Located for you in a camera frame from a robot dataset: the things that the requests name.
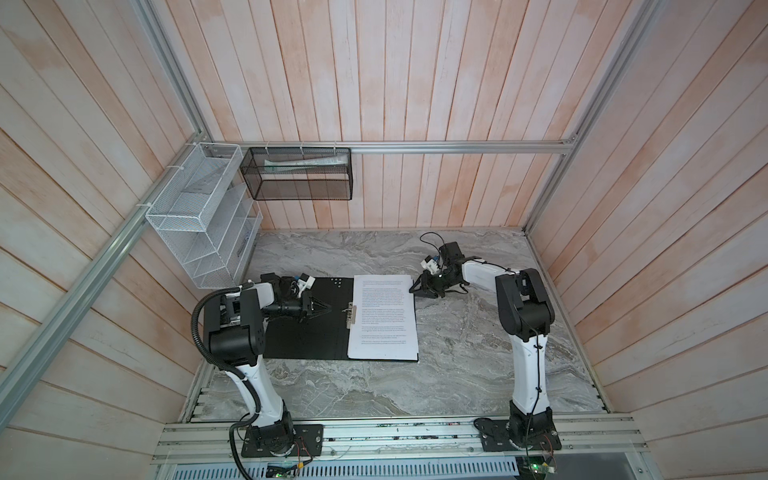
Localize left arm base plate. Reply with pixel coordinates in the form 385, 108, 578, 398
240, 423, 324, 459

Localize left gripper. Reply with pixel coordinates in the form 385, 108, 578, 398
260, 291, 331, 323

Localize aluminium front rail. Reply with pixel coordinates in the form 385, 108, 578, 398
151, 413, 650, 464

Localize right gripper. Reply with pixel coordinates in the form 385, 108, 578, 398
408, 270, 457, 298

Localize aluminium frame bar back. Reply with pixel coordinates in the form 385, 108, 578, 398
233, 140, 575, 154

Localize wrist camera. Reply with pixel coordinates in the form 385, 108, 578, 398
295, 273, 316, 295
421, 256, 441, 275

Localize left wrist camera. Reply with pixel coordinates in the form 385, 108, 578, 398
295, 273, 316, 295

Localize black corrugated cable conduit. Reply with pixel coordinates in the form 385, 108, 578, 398
190, 286, 265, 480

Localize aluminium frame bar left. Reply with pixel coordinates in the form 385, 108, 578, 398
1, 135, 201, 438

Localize printed paper sheet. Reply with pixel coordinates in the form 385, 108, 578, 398
347, 275, 419, 362

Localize blue folder black inside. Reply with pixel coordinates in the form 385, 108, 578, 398
262, 275, 420, 363

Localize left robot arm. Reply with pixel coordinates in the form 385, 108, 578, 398
192, 273, 330, 460

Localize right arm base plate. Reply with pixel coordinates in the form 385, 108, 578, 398
473, 415, 562, 452

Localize white wire mesh shelf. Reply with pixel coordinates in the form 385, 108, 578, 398
146, 143, 262, 290

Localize papers in black basket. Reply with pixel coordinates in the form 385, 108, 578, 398
261, 155, 350, 174

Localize black mesh basket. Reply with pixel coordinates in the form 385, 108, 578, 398
240, 148, 354, 201

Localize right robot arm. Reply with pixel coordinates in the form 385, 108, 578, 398
410, 242, 562, 451

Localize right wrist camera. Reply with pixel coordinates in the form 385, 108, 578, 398
421, 256, 441, 275

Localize aluminium frame bar right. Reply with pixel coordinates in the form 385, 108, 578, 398
521, 1, 666, 236

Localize aluminium frame bar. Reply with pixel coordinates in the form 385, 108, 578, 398
521, 1, 666, 236
233, 140, 575, 154
1, 135, 201, 438

